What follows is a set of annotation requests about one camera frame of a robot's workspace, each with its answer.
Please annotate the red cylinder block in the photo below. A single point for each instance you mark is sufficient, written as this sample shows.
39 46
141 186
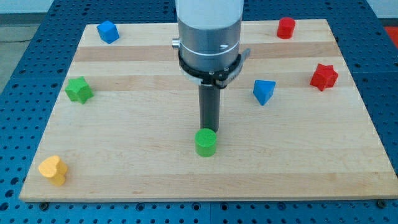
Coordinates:
286 28

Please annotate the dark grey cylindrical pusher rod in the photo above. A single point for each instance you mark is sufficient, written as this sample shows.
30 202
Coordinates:
209 102

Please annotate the green cylinder block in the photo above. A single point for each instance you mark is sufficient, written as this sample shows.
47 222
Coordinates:
205 142

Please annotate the yellow heart block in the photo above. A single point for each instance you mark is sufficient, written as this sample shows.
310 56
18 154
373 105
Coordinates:
54 170

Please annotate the wooden board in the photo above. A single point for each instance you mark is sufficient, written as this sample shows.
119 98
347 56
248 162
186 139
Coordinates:
134 140

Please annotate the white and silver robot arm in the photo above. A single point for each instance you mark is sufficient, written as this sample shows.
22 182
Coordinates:
208 50

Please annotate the blue cube block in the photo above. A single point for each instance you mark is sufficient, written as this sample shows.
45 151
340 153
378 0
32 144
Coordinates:
108 32

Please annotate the blue triangle block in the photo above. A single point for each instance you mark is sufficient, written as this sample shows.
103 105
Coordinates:
263 90

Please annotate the red star block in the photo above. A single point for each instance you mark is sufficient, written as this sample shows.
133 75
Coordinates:
324 77

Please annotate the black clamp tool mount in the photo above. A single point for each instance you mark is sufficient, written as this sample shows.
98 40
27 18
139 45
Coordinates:
219 79

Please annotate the green star block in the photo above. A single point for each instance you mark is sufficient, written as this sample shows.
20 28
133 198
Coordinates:
79 90

